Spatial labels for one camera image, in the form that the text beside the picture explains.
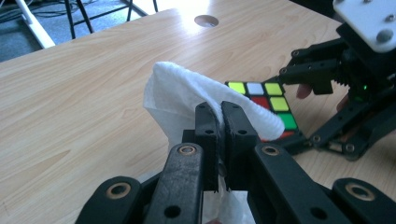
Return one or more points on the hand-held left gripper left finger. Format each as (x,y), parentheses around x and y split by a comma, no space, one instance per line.
(205,140)

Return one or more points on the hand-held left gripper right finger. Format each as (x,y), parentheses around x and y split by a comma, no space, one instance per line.
(239,140)

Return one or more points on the multicoloured puzzle cube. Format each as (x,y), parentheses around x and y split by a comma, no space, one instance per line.
(278,104)

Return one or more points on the white wet wipe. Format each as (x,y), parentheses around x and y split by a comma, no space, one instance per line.
(180,93)

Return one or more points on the black folding chair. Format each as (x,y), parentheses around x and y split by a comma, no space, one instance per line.
(79,15)

